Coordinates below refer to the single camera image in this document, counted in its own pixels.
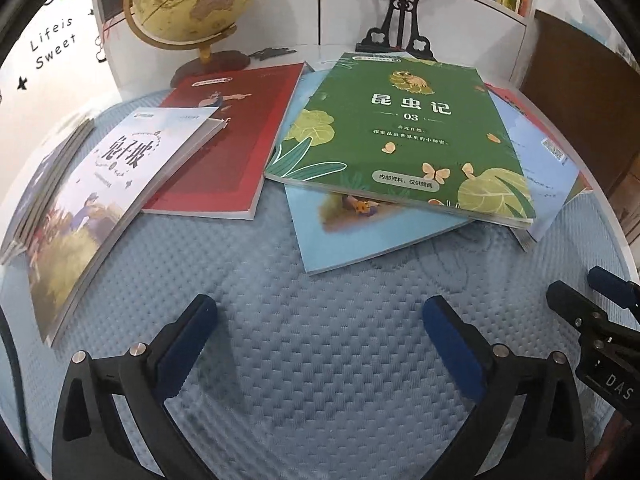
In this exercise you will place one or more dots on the antique yellow desk globe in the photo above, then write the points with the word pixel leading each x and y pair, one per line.
pixel 181 25

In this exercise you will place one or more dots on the green insect book 03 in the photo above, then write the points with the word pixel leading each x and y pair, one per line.
pixel 396 129

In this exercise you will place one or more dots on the light blue back cover book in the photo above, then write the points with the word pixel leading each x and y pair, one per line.
pixel 551 175

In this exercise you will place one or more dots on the teal mantis insect book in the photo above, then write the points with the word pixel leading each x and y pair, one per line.
pixel 53 155

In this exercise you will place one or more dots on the light blue bottom book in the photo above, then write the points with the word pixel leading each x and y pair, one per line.
pixel 335 230

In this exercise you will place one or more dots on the red fairy tale book 01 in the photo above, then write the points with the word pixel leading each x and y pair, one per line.
pixel 224 179

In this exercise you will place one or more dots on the blue quilted table mat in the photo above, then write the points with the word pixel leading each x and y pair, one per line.
pixel 327 376

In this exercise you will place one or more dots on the dark wooden cabinet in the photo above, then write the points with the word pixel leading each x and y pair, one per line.
pixel 589 93

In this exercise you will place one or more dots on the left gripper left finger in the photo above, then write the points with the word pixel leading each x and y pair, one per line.
pixel 89 441

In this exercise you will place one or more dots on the white rabbit hill book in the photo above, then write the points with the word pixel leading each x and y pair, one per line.
pixel 99 198

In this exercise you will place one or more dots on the small black metal ornament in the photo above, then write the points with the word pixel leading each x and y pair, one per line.
pixel 271 52

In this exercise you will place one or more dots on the coral red book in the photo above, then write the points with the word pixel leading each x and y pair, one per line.
pixel 510 97

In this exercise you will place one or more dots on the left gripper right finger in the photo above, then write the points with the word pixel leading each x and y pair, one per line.
pixel 548 439

